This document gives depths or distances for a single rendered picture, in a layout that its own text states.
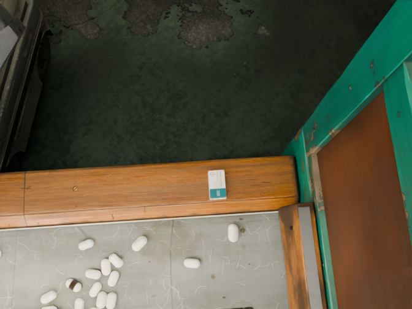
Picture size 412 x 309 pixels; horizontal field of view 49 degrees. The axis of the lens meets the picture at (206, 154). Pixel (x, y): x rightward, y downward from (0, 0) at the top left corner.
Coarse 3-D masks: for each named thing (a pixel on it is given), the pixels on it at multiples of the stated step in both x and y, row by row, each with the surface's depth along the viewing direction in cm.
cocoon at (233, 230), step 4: (232, 224) 95; (228, 228) 96; (232, 228) 95; (236, 228) 95; (228, 232) 95; (232, 232) 95; (236, 232) 95; (228, 236) 95; (232, 236) 94; (236, 236) 94; (232, 240) 95; (236, 240) 95
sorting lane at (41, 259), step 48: (0, 240) 95; (48, 240) 95; (96, 240) 95; (192, 240) 96; (240, 240) 96; (0, 288) 92; (48, 288) 93; (144, 288) 93; (192, 288) 93; (240, 288) 94
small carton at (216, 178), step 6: (210, 174) 95; (216, 174) 95; (222, 174) 95; (210, 180) 95; (216, 180) 95; (222, 180) 95; (210, 186) 95; (216, 186) 95; (222, 186) 95; (210, 192) 94; (216, 192) 94; (222, 192) 94; (210, 198) 94; (216, 198) 94; (222, 198) 95
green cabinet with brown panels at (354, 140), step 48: (384, 48) 54; (336, 96) 71; (384, 96) 55; (336, 144) 76; (384, 144) 58; (336, 192) 78; (384, 192) 59; (336, 240) 79; (384, 240) 60; (336, 288) 81; (384, 288) 61
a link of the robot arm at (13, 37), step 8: (0, 8) 67; (0, 16) 66; (8, 16) 69; (0, 24) 66; (8, 24) 67; (16, 24) 70; (0, 32) 66; (8, 32) 66; (16, 32) 67; (0, 40) 66; (8, 40) 67; (16, 40) 67; (0, 48) 67; (8, 48) 67; (0, 56) 67; (8, 56) 73; (0, 64) 68
